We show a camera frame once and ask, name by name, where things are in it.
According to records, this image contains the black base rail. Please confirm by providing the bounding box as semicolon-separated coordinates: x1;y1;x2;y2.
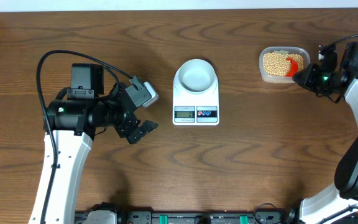
75;202;358;224

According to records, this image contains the light blue bowl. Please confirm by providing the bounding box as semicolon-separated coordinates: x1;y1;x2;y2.
177;59;218;93

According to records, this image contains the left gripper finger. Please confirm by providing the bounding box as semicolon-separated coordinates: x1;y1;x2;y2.
135;120;158;143
126;76;150;108

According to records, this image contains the white digital kitchen scale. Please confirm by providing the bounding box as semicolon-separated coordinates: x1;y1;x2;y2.
172;72;220;126

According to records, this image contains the pile of soybeans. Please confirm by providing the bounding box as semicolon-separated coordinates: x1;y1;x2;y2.
262;52;304;77

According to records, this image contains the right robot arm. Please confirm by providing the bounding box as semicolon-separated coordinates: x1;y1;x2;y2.
287;41;358;223

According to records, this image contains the clear plastic container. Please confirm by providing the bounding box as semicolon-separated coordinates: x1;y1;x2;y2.
259;47;310;84

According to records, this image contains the black cable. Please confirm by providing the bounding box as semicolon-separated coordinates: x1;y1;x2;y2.
35;49;135;224
321;33;358;52

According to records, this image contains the left black cable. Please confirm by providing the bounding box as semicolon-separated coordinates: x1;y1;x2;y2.
35;49;135;224

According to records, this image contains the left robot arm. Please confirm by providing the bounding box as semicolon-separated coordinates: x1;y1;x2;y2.
29;63;158;223

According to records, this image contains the red measuring scoop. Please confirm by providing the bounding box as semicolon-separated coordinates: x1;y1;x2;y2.
286;57;298;77

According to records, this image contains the right black cable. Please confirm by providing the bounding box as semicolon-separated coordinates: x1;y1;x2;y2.
321;33;358;52

